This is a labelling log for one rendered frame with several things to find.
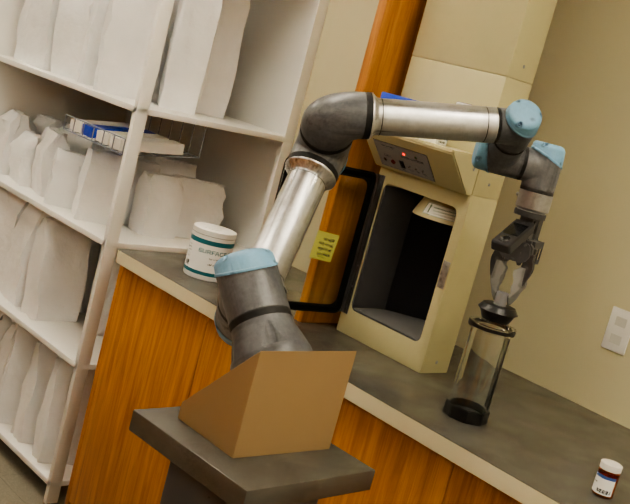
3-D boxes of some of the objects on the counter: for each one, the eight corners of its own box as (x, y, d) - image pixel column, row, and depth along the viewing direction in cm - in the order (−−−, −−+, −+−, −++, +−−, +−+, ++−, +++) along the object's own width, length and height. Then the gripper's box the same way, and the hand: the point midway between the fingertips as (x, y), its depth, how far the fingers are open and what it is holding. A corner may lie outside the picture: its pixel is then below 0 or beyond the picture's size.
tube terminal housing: (394, 330, 294) (468, 73, 282) (479, 372, 272) (563, 95, 259) (335, 329, 277) (410, 55, 264) (420, 373, 254) (507, 76, 242)
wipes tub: (208, 270, 308) (220, 223, 305) (233, 284, 299) (246, 236, 296) (174, 267, 299) (185, 219, 296) (198, 281, 289) (211, 232, 287)
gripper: (560, 218, 223) (533, 308, 227) (516, 205, 229) (490, 293, 232) (548, 217, 216) (520, 311, 220) (502, 204, 221) (476, 295, 225)
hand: (502, 297), depth 223 cm, fingers closed on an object, 3 cm apart
